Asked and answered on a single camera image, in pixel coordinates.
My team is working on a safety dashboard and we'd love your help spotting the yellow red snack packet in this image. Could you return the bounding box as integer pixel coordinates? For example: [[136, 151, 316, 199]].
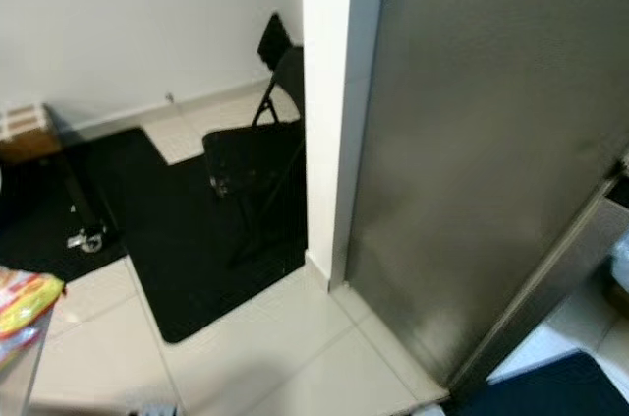
[[0, 268, 66, 338]]

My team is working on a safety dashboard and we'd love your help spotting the glass table with metal legs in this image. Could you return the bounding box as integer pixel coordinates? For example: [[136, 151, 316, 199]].
[[0, 303, 60, 416]]

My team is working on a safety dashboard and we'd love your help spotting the stainless steel fridge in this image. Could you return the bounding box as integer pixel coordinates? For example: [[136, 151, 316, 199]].
[[339, 0, 629, 399]]

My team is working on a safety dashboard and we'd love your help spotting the black folding chair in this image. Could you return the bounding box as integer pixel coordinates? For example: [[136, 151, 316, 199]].
[[203, 13, 306, 267]]

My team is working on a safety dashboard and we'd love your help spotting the cardboard box with white contents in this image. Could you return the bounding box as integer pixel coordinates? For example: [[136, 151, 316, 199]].
[[0, 103, 62, 164]]

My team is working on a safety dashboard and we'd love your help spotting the large black foam floor mat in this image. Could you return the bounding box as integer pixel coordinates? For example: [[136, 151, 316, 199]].
[[0, 127, 308, 344]]

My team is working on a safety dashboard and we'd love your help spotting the white red snack packet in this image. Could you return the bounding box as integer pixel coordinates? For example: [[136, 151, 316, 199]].
[[0, 323, 50, 370]]

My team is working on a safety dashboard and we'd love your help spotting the black pole stand with caster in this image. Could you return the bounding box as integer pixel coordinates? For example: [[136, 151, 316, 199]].
[[59, 155, 116, 254]]

